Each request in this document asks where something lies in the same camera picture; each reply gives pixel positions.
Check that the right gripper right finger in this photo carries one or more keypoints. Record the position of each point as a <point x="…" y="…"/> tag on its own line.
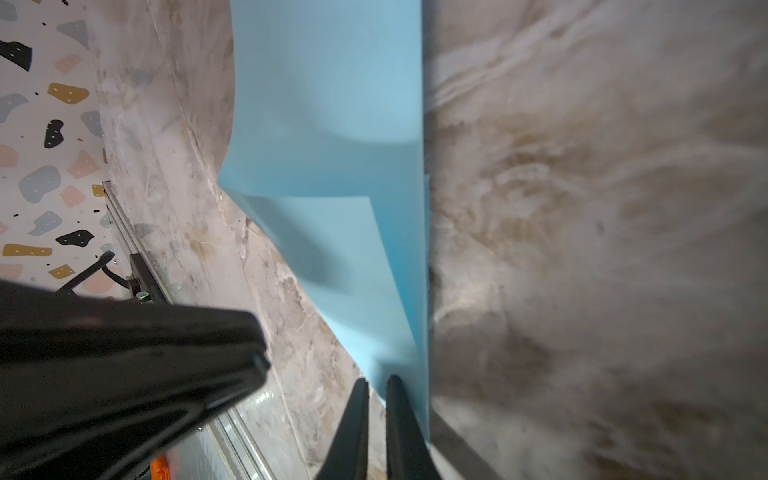
<point x="408" y="457"/>

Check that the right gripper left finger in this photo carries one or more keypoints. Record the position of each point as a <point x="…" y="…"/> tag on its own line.
<point x="347" y="458"/>

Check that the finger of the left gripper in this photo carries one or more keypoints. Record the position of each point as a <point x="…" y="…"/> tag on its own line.
<point x="96" y="389"/>

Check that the light blue paper sheet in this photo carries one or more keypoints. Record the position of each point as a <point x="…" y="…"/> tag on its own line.
<point x="326" y="157"/>

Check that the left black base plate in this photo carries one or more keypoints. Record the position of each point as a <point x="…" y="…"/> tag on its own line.
<point x="143" y="284"/>

